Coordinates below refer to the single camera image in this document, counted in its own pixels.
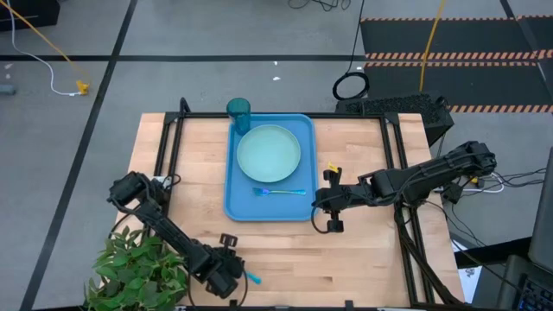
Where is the black and white cable bundle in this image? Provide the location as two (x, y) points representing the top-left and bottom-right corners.
(431, 167), (548, 225)

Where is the yellow floor cable with plug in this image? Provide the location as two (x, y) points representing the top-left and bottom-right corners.
(0, 0), (92, 97)

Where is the green potted plant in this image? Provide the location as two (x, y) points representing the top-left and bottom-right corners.
(84, 224), (189, 311)

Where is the black hazard-striped floor mat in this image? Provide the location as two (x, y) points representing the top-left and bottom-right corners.
(360, 15), (553, 115)

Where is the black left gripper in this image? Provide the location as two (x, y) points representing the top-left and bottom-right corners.
(200, 232), (245, 300)

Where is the black aluminium table frame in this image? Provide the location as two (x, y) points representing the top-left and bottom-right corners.
(153, 97), (467, 310)

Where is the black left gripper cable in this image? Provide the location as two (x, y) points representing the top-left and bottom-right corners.
(187, 267), (250, 310)

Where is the black box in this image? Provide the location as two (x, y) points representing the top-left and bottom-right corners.
(0, 0), (60, 32)

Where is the black floor cable bundle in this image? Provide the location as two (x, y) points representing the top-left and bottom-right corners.
(287, 0), (352, 13)

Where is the pale green plate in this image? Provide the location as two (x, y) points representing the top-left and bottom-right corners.
(236, 124), (302, 184)

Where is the white floor cable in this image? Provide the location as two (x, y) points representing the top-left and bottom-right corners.
(5, 0), (81, 98)

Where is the black keyboard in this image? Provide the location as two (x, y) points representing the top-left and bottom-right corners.
(516, 276), (553, 311)

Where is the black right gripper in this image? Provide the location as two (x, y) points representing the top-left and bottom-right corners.
(313, 166), (372, 234)

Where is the dark monitor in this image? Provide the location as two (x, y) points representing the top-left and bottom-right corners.
(527, 146), (553, 276)

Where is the black hanging cable with coil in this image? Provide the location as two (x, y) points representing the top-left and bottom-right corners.
(331, 0), (371, 102)

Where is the white paper sheet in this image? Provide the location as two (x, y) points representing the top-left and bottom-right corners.
(456, 263), (483, 304)

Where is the black perforated computer tower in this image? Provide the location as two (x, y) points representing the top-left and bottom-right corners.
(334, 92), (455, 148)

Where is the yellow hanging cable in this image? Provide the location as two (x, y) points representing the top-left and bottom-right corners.
(417, 0), (448, 92)

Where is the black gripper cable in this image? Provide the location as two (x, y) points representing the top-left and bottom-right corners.
(187, 267), (250, 310)
(310, 206), (332, 236)

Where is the blue plastic fork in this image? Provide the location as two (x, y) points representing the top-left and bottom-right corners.
(251, 187), (307, 198)

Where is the teal faceted plastic cup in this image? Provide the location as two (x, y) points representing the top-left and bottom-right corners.
(226, 97), (252, 136)

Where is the blue plastic tray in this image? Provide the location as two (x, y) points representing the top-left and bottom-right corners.
(223, 112), (320, 223)

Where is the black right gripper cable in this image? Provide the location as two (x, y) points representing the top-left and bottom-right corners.
(310, 206), (332, 236)

